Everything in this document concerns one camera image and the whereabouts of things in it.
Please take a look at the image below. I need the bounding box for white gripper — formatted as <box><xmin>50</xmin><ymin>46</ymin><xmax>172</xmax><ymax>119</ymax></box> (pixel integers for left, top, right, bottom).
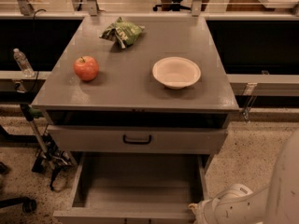
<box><xmin>188</xmin><ymin>199</ymin><xmax>219</xmax><ymax>224</ymax></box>

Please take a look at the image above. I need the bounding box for grey drawer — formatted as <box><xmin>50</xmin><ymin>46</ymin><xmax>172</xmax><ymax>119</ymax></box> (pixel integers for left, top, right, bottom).
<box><xmin>54</xmin><ymin>153</ymin><xmax>207</xmax><ymax>224</ymax></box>
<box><xmin>49</xmin><ymin>125</ymin><xmax>227</xmax><ymax>154</ymax></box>

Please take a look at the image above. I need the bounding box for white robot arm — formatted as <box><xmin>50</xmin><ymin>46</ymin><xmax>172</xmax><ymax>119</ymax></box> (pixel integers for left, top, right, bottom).
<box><xmin>189</xmin><ymin>131</ymin><xmax>299</xmax><ymax>224</ymax></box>

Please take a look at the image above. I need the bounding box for grey drawer cabinet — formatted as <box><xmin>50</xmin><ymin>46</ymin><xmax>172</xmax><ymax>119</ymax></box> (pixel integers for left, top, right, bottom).
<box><xmin>31</xmin><ymin>14</ymin><xmax>240</xmax><ymax>224</ymax></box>

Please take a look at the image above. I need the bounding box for grey top drawer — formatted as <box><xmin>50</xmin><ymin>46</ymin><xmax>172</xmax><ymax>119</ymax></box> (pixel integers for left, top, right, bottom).
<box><xmin>49</xmin><ymin>125</ymin><xmax>227</xmax><ymax>154</ymax></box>

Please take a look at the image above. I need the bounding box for white paper bowl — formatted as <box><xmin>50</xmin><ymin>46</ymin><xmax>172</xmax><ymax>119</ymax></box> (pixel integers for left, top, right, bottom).
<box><xmin>152</xmin><ymin>57</ymin><xmax>202</xmax><ymax>90</ymax></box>

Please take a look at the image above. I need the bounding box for black office chair base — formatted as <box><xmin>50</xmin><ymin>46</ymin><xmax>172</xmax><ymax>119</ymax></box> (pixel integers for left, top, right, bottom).
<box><xmin>0</xmin><ymin>161</ymin><xmax>36</xmax><ymax>213</ymax></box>

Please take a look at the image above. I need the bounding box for red apple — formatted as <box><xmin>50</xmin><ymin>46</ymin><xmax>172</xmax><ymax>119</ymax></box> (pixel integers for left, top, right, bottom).
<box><xmin>73</xmin><ymin>56</ymin><xmax>99</xmax><ymax>81</ymax></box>

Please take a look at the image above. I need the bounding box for green chip bag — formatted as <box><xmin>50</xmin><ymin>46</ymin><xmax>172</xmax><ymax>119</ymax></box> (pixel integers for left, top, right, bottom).
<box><xmin>99</xmin><ymin>17</ymin><xmax>145</xmax><ymax>49</ymax></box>

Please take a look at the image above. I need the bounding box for clear plastic water bottle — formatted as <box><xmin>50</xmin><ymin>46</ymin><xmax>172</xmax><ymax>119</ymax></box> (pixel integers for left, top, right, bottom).
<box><xmin>13</xmin><ymin>49</ymin><xmax>35</xmax><ymax>77</ymax></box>

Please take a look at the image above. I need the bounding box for metal clamp on rail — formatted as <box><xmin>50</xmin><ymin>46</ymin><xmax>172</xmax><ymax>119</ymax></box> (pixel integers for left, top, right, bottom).
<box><xmin>241</xmin><ymin>81</ymin><xmax>259</xmax><ymax>123</ymax></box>

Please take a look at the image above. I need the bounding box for grabber tool with green handle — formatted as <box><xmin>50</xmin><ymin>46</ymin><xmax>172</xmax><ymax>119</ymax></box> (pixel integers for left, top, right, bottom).
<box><xmin>20</xmin><ymin>104</ymin><xmax>73</xmax><ymax>190</ymax></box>

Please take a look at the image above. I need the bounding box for black cable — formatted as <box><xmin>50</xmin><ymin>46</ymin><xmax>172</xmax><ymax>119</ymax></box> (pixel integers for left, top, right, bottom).
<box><xmin>19</xmin><ymin>8</ymin><xmax>47</xmax><ymax>93</ymax></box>

